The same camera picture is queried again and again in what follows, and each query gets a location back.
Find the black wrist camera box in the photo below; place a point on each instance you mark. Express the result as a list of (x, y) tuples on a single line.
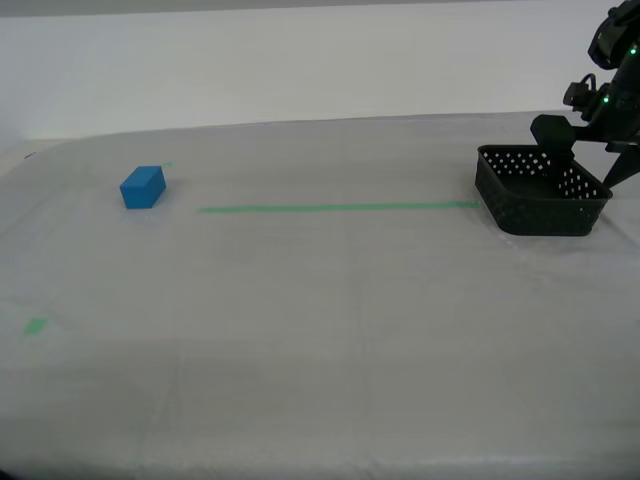
[(580, 95)]

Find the black perforated plastic basket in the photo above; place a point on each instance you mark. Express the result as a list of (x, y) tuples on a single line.
[(530, 210)]

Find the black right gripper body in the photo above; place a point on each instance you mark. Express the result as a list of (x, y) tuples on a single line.
[(617, 122)]

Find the long green tape strip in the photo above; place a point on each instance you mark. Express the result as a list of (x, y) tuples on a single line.
[(340, 207)]

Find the white woven table cloth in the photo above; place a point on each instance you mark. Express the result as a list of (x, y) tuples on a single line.
[(320, 325)]

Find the blue rectangular block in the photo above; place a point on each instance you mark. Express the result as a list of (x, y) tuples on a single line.
[(142, 190)]

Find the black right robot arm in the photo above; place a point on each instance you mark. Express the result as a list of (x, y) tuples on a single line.
[(612, 40)]

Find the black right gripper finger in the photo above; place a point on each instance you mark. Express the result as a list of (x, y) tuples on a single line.
[(625, 167), (552, 132)]

